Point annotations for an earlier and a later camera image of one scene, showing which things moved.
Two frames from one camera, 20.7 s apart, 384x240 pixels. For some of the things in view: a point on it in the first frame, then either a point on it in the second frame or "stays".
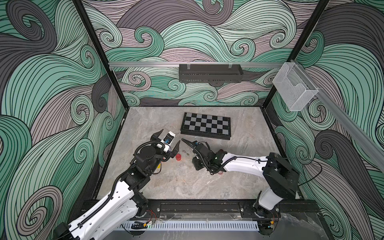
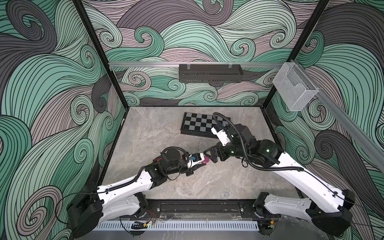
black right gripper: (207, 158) → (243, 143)
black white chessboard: (206, 125) stays
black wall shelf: (210, 73) stays
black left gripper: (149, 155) → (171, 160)
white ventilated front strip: (233, 225) stays
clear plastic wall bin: (295, 86) stays
